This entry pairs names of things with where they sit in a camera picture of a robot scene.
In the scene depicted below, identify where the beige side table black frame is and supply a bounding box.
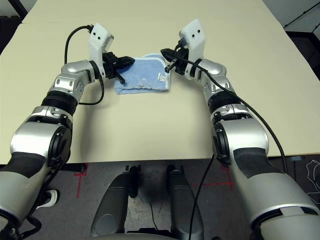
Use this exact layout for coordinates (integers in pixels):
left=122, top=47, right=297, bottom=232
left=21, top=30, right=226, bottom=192
left=12, top=0, right=28, bottom=17

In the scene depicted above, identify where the black and white sneaker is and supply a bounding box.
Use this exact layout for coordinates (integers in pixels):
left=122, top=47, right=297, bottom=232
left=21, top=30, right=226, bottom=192
left=37, top=189, right=60, bottom=208

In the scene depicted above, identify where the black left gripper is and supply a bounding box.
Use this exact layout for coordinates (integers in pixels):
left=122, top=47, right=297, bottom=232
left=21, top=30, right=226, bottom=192
left=102, top=51, right=136, bottom=85

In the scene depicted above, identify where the grey robot torso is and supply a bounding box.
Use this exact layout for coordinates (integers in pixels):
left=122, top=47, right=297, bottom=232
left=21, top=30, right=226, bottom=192
left=94, top=231, right=176, bottom=240

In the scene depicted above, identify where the black table foot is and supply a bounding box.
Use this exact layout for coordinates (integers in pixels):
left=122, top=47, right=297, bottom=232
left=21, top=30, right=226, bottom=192
left=63, top=163, right=87, bottom=173

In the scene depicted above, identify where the black stand bar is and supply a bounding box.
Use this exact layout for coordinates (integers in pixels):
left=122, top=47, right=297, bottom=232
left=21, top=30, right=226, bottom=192
left=283, top=4, right=320, bottom=28

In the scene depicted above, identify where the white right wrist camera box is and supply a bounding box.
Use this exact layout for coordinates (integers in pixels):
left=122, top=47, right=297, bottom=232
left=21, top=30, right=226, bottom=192
left=178, top=18, right=208, bottom=81

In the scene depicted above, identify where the black foam floor mat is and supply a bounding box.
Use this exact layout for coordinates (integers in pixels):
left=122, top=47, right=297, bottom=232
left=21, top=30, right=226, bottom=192
left=286, top=29, right=320, bottom=81
left=0, top=16, right=23, bottom=55

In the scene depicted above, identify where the grey robot right leg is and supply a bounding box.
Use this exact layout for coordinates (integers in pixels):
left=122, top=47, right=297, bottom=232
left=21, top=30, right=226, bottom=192
left=166, top=164, right=205, bottom=240

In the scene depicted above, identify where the light blue terry towel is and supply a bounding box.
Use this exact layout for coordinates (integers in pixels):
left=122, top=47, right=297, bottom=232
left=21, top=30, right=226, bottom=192
left=113, top=52, right=172, bottom=95

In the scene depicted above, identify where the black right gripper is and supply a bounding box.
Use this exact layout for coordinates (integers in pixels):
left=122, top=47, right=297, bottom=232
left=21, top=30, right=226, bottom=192
left=159, top=48, right=190, bottom=76

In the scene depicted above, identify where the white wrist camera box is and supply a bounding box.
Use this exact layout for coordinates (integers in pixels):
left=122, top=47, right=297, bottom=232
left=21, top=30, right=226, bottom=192
left=87, top=22, right=115, bottom=77
left=178, top=18, right=208, bottom=81

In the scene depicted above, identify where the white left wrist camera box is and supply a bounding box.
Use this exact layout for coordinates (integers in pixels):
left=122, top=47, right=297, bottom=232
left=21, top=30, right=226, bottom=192
left=87, top=22, right=115, bottom=77

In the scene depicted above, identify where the black mat with white outlines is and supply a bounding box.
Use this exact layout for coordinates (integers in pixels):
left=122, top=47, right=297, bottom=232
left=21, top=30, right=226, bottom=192
left=287, top=154, right=320, bottom=208

